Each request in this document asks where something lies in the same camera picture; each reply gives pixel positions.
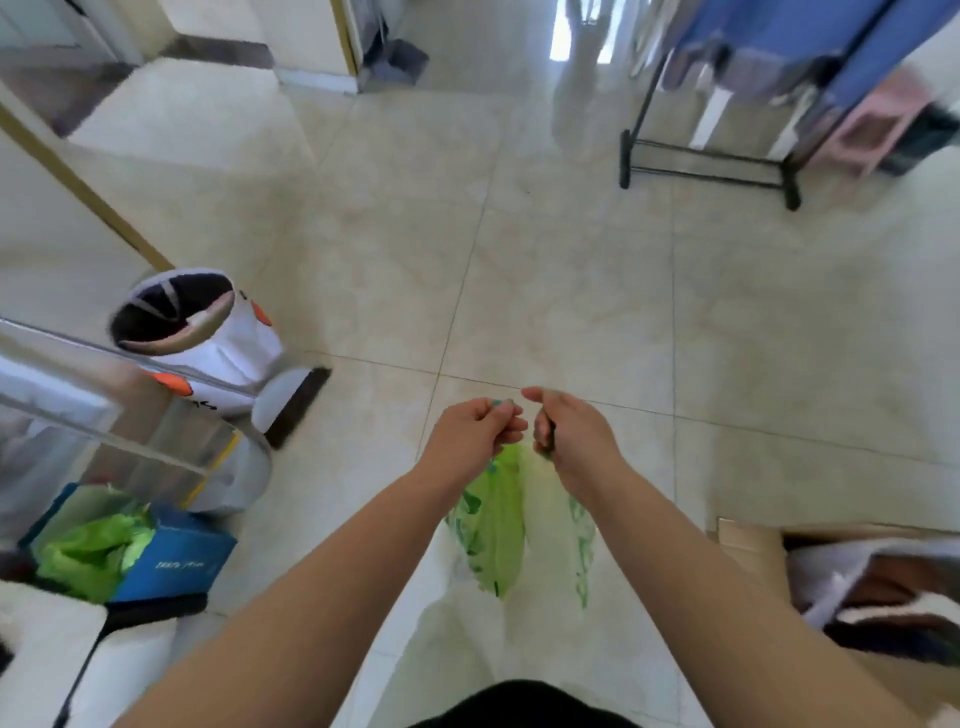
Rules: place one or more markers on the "blue paper bag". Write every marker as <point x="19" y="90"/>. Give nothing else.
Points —
<point x="180" y="559"/>

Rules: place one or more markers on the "pink plastic stool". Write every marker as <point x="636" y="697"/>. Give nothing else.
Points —
<point x="870" y="127"/>

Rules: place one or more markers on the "black clothes rack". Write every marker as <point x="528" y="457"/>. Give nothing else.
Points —
<point x="712" y="157"/>

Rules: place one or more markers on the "clothes in cardboard box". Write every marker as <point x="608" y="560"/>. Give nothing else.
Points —
<point x="885" y="592"/>

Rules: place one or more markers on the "white trash bag green print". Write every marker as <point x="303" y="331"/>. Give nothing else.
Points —
<point x="559" y="525"/>

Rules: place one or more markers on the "white swan print door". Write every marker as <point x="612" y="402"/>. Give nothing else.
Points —
<point x="45" y="465"/>

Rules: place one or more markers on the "brown cardboard box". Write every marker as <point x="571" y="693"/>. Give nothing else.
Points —
<point x="750" y="547"/>

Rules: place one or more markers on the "person's black shirt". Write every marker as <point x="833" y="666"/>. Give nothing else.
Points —
<point x="525" y="709"/>

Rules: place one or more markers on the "person's right hand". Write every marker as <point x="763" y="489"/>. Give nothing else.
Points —
<point x="585" y="450"/>

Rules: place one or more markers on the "person's left forearm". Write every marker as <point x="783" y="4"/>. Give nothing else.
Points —
<point x="300" y="630"/>

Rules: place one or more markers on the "green tissue paper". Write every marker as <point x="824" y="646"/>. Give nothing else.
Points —
<point x="90" y="555"/>

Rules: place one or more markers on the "person's left hand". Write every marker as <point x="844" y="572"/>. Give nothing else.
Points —
<point x="465" y="442"/>

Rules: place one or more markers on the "white cartoon laundry basket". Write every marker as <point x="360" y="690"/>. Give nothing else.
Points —
<point x="225" y="345"/>

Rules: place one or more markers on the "blue hanging cloth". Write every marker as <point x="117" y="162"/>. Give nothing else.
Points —
<point x="787" y="30"/>

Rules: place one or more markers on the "person's right forearm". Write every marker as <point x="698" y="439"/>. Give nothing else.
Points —
<point x="735" y="622"/>

